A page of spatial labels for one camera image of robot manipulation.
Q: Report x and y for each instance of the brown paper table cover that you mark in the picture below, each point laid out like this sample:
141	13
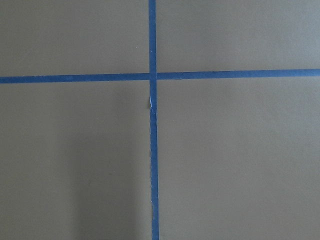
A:
159	119

